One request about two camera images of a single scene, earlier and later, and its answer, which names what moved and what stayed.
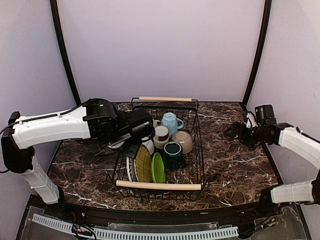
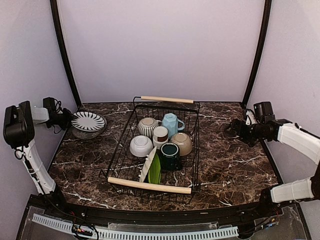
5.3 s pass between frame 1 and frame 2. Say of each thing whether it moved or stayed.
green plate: moved
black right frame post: stayed
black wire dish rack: stayed
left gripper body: moved
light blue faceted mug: stayed
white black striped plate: moved
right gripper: stayed
